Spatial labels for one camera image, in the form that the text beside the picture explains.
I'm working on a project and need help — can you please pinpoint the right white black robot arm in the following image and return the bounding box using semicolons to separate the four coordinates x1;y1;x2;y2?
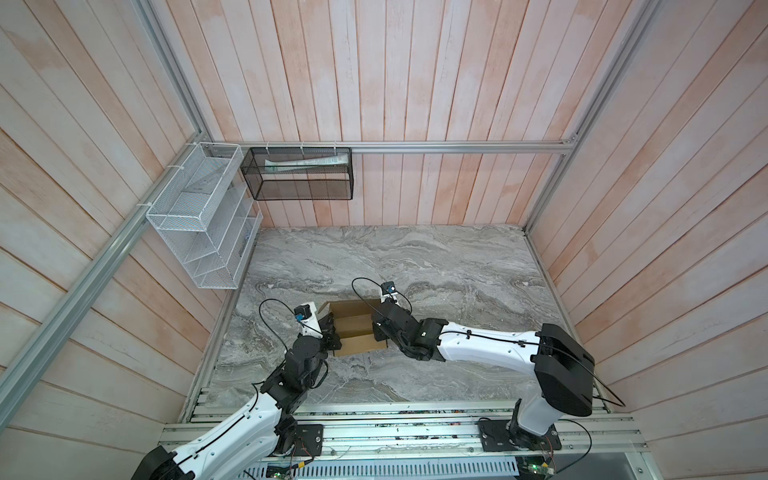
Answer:
372;298;594;444

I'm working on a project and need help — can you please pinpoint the black wire mesh basket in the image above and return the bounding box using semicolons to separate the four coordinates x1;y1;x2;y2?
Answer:
240;148;355;201

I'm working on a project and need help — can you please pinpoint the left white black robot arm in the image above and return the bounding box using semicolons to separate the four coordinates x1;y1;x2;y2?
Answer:
132;314;341;479

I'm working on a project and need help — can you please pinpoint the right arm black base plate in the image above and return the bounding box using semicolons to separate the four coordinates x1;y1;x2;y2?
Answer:
477;417;562;452

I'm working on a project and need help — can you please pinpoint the paper sheet in basket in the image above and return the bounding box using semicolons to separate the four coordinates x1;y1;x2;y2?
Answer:
263;154;351;174

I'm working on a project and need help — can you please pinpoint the aluminium frame rail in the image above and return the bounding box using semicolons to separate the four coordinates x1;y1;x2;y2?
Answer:
221;140;575;154

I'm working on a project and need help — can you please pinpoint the white wire mesh shelf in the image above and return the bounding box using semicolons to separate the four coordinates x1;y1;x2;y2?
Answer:
147;142;262;290

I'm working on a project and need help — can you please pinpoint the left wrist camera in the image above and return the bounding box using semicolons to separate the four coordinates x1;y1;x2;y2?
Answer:
293;302;323;339

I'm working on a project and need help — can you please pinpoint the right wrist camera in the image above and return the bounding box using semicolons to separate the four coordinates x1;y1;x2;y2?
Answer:
380;281;401;306

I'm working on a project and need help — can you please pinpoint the brown cardboard box sheet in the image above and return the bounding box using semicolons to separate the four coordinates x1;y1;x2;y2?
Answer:
318;300;388;357

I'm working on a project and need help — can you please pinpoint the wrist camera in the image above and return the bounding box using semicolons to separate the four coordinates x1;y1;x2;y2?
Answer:
293;302;323;339
380;281;401;306

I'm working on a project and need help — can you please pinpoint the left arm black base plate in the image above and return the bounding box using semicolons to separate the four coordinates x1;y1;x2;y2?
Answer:
273;424;324;457

